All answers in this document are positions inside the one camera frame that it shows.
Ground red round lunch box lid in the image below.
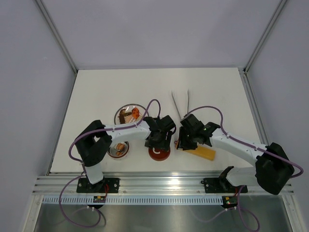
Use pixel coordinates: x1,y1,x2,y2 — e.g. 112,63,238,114
148,148,170,161

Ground yellow cutlery case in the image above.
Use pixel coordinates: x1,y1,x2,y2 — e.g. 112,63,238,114
183,145,216,161

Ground orange shrimp food piece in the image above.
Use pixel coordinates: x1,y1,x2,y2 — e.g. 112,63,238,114
115,143,126,156

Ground metal tongs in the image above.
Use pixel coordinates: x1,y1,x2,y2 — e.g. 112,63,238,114
171,89,191,120

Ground round steel lunch box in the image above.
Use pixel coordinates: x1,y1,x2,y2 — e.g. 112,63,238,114
108,142,130,160

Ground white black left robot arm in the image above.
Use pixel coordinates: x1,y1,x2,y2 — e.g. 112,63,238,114
72,116,175,192

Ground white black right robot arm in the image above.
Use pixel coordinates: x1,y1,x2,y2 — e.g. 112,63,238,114
178,121,295,195

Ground orange round food piece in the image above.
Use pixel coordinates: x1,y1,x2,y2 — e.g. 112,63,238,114
131,107,140,119

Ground round food plate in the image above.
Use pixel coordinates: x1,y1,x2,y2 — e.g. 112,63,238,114
113,103,146,125

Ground brown food piece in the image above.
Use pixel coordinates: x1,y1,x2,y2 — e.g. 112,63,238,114
118,109,127,124

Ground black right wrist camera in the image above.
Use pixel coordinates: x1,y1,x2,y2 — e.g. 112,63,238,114
181,114,204,134

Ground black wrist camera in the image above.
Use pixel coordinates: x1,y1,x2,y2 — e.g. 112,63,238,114
157,115,176,134
181,114,204,134

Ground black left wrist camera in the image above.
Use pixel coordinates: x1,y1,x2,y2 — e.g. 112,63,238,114
157,115,176,134

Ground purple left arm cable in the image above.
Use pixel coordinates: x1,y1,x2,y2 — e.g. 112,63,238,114
58,99,162,229

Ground aluminium front rail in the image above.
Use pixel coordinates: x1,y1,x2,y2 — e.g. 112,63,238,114
31,170,295,196

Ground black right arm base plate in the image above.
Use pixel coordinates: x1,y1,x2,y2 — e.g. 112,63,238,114
200,177,248,193

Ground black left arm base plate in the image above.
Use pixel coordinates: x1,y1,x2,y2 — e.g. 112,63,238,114
76,178,120,193

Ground white slotted cable duct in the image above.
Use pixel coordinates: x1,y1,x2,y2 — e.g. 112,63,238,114
42,195,223,205

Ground aluminium frame post right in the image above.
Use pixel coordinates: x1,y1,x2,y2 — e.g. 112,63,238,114
243,0,289,75

